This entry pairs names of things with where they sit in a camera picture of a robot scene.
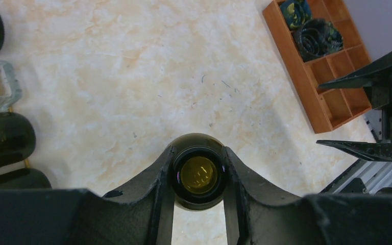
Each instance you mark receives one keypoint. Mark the dark rosette back compartment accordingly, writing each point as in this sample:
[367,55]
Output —
[295,13]

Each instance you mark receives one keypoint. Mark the dark labelled wine bottle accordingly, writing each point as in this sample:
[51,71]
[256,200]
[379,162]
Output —
[17,138]

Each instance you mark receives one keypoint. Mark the green bottle grey capsule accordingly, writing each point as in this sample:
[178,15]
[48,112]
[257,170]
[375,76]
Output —
[198,173]

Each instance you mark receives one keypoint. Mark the olive green wine bottle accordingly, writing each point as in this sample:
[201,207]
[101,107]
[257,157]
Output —
[25,178]

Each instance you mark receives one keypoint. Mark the black rosette middle tray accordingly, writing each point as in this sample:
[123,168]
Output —
[311,39]

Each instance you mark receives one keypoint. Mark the orange compartment tray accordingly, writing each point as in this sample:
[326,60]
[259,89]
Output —
[326,109]

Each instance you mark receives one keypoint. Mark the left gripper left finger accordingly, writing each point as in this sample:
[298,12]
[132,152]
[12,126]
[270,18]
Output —
[137,212]

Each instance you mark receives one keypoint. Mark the dark green rosette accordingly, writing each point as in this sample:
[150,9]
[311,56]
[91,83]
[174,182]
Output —
[332,38]

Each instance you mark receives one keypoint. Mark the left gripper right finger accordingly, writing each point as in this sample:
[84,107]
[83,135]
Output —
[259,212]

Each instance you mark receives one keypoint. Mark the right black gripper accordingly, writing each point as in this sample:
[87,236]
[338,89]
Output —
[378,121]

